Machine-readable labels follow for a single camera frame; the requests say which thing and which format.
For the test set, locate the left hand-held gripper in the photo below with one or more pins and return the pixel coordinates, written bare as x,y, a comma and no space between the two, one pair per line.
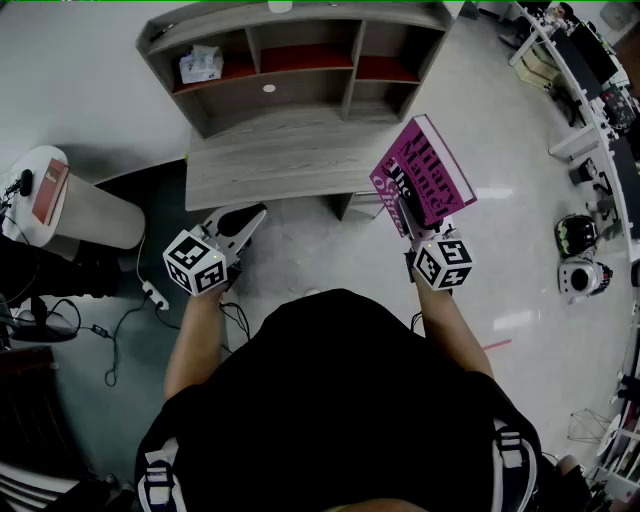
195,262

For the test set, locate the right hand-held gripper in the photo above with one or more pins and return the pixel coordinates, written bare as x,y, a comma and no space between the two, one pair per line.
442,262

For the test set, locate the pink hardcover book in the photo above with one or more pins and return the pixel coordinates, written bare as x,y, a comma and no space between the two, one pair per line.
425,165

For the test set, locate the grey wooden shelf desk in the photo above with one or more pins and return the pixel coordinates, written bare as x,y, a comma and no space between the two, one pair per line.
305,31

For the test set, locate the person's right forearm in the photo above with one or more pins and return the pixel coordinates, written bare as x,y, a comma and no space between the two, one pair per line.
450,330

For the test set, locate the person's left forearm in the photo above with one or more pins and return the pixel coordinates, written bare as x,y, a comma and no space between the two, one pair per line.
195,340

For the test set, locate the red book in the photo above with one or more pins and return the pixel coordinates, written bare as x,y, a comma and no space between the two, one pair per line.
50,192

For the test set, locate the long white office desk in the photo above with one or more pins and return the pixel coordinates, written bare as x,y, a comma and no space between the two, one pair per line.
607,150

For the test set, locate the black monitor screen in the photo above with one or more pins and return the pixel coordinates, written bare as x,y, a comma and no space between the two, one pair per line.
575,65
597,50

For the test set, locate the white power strip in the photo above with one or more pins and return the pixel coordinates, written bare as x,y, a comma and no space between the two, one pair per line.
155,295

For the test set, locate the round white side table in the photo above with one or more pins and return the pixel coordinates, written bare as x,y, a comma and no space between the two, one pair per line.
100,215

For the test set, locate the red floor tape strip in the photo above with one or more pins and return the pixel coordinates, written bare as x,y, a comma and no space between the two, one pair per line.
497,343

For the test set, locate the black helmet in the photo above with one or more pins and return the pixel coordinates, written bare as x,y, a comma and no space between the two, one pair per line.
575,235

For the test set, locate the white tissue pack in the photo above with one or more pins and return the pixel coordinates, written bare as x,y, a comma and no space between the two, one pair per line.
200,65

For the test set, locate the small black bin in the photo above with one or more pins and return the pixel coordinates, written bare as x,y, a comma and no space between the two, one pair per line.
582,172

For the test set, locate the white helmet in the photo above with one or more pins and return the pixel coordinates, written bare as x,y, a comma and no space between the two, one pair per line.
582,280

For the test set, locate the black office chair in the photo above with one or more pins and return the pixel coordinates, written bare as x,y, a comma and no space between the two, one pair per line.
567,105

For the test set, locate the cardboard box stack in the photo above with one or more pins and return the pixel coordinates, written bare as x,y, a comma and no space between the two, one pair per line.
535,62

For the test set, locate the person's black shirt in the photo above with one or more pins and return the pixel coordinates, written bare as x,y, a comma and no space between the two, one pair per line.
340,400

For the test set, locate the black handheld device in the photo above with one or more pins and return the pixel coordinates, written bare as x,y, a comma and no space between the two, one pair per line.
26,182

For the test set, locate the black round stand base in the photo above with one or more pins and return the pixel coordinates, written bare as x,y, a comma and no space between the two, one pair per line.
42,332

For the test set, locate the white ribbed vase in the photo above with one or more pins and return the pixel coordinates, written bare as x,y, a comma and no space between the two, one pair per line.
280,5

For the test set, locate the cluttered white storage rack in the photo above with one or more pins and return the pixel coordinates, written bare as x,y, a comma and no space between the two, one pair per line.
622,450

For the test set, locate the white striped curved panel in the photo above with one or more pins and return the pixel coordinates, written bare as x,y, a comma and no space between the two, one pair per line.
35,482

